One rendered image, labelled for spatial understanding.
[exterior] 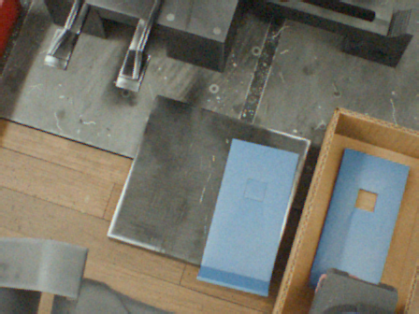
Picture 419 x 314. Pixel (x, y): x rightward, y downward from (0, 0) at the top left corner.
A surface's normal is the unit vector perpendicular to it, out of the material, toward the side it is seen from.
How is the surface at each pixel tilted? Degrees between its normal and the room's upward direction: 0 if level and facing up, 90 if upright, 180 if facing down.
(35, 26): 0
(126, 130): 0
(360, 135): 90
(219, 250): 0
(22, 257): 38
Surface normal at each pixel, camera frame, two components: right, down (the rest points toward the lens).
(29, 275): -0.60, -0.32
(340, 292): -0.15, 0.26
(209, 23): 0.00, -0.27
